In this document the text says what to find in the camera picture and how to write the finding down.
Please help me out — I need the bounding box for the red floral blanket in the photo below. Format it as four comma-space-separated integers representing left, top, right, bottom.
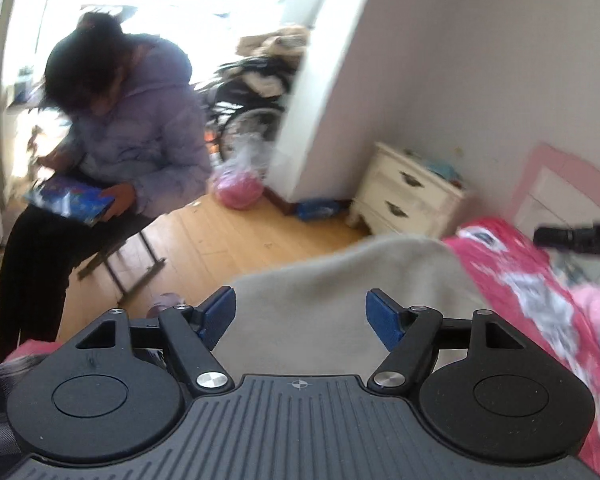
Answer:
440, 217, 600, 480

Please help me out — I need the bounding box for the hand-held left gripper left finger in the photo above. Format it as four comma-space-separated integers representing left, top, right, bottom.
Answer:
75, 286, 237, 397

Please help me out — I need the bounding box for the folding stool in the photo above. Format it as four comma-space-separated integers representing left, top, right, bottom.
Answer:
77, 212, 166, 306

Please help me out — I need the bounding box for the pink white headboard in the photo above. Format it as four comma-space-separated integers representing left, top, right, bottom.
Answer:
507, 142, 600, 241

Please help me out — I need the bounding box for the blue cloth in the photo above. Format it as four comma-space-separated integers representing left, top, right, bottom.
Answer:
420, 157, 463, 183

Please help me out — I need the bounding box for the beige zip jacket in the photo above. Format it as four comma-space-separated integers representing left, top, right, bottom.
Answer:
215, 232, 486, 378

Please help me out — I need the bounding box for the pile of clothes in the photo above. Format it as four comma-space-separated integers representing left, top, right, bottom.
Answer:
235, 25, 311, 98

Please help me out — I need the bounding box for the cream nightstand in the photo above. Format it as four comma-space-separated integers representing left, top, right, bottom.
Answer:
347, 141, 468, 236

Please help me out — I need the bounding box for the blue bottle pack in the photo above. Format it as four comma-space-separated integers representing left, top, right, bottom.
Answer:
295, 199, 343, 221

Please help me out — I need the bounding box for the wheelchair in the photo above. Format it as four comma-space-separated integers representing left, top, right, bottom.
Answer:
200, 57, 288, 161

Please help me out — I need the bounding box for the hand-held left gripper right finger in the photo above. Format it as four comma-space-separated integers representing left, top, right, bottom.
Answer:
365, 288, 527, 395

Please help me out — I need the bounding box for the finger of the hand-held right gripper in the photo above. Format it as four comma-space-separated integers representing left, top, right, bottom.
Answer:
532, 224, 595, 257

